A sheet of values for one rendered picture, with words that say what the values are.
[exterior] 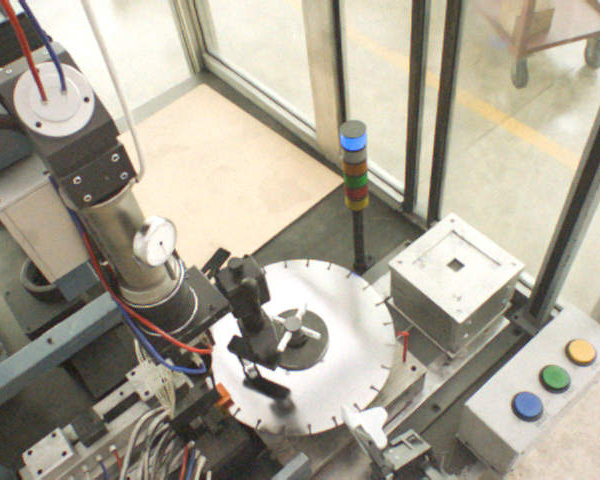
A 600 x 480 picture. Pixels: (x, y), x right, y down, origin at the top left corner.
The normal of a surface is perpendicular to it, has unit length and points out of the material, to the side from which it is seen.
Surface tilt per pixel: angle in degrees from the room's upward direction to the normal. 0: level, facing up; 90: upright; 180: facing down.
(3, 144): 90
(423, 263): 0
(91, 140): 90
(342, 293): 0
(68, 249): 90
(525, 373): 0
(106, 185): 90
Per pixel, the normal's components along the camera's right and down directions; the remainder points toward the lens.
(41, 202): 0.63, 0.57
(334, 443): -0.11, -0.61
